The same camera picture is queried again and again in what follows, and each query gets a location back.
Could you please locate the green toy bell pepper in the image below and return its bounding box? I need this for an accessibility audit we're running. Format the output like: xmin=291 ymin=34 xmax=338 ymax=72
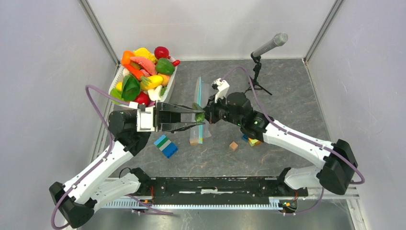
xmin=155 ymin=58 xmax=175 ymax=75

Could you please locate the purple cable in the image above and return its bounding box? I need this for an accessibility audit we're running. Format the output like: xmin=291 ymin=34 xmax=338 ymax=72
xmin=220 ymin=66 xmax=365 ymax=185
xmin=50 ymin=84 xmax=140 ymax=230

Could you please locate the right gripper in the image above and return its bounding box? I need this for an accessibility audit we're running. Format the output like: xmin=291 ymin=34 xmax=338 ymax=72
xmin=198 ymin=93 xmax=243 ymax=127

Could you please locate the red toy tomato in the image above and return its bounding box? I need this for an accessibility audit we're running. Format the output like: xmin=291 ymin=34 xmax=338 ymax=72
xmin=133 ymin=91 xmax=150 ymax=106

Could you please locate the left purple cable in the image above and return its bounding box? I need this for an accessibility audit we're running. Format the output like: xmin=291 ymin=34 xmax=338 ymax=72
xmin=50 ymin=84 xmax=140 ymax=230

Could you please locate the blue green white brick stack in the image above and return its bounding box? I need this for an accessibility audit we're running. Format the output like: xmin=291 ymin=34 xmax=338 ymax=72
xmin=154 ymin=135 xmax=178 ymax=159

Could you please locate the small red toy chili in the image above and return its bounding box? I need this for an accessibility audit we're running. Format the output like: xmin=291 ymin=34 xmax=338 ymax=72
xmin=172 ymin=60 xmax=180 ymax=67

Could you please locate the small wooden cube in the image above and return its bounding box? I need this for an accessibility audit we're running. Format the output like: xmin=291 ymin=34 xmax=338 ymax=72
xmin=229 ymin=141 xmax=238 ymax=151

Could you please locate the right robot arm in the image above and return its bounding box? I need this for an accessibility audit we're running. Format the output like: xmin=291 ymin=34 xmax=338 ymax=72
xmin=203 ymin=92 xmax=358 ymax=196

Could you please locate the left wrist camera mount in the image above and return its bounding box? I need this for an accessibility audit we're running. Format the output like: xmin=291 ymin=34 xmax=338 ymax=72
xmin=129 ymin=102 xmax=156 ymax=132

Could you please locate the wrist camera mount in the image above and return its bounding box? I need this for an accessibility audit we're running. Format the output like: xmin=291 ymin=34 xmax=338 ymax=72
xmin=212 ymin=78 xmax=230 ymax=104
xmin=129 ymin=102 xmax=156 ymax=132

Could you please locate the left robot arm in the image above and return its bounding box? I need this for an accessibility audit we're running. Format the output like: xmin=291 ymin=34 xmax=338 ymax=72
xmin=49 ymin=102 xmax=204 ymax=230

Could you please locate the green toy cucumber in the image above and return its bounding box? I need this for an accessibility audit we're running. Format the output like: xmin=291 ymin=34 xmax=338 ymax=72
xmin=192 ymin=103 xmax=205 ymax=123

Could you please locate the grey microphone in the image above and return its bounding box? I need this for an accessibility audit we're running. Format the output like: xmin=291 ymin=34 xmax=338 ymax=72
xmin=251 ymin=33 xmax=289 ymax=58

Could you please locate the long wooden block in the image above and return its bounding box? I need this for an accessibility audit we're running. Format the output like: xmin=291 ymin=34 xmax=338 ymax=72
xmin=189 ymin=138 xmax=201 ymax=146

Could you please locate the orange toy carrot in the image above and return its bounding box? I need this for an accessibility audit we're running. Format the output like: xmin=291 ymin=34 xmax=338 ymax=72
xmin=123 ymin=64 xmax=151 ymax=84

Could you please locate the white plastic basket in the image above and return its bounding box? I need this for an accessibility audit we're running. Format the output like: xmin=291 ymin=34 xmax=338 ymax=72
xmin=108 ymin=59 xmax=177 ymax=108

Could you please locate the pink toy watermelon slice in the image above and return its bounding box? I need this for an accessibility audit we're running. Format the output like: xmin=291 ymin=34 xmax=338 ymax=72
xmin=130 ymin=56 xmax=158 ymax=75

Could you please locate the red toy apple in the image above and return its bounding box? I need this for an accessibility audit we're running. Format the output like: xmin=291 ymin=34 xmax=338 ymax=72
xmin=154 ymin=46 xmax=170 ymax=59

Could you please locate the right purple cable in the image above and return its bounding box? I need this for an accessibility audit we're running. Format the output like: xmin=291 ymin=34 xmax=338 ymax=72
xmin=220 ymin=66 xmax=365 ymax=185

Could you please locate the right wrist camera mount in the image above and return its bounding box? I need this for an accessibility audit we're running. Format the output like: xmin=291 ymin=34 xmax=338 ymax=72
xmin=212 ymin=78 xmax=230 ymax=104

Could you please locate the blue orange green brick stack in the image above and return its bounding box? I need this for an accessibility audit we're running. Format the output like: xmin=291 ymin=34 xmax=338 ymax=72
xmin=242 ymin=135 xmax=261 ymax=147

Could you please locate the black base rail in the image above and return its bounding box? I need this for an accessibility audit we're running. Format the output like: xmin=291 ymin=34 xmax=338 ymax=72
xmin=132 ymin=176 xmax=308 ymax=205

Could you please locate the clear zip top bag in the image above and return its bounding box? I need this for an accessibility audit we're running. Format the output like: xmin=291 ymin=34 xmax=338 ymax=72
xmin=189 ymin=76 xmax=219 ymax=146

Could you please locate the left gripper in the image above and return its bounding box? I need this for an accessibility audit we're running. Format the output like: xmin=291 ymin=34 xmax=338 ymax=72
xmin=143 ymin=99 xmax=206 ymax=133

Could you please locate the black tripod mic stand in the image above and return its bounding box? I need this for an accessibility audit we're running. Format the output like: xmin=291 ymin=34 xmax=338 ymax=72
xmin=244 ymin=53 xmax=272 ymax=96

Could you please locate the orange toy pepper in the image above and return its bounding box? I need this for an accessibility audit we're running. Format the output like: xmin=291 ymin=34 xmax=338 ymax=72
xmin=121 ymin=50 xmax=134 ymax=66

